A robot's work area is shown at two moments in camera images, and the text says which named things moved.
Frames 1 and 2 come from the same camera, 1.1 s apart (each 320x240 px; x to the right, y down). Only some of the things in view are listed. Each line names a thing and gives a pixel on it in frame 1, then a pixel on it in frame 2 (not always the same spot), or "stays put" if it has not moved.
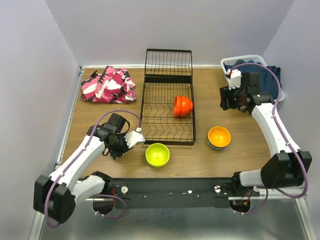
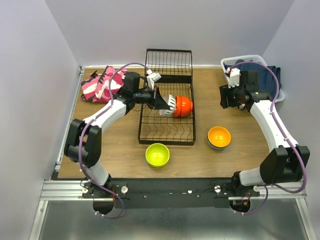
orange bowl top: (186, 106) stays put
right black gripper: (225, 92) stays put
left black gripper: (114, 154) to (156, 101)
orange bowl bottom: (177, 107) stays put
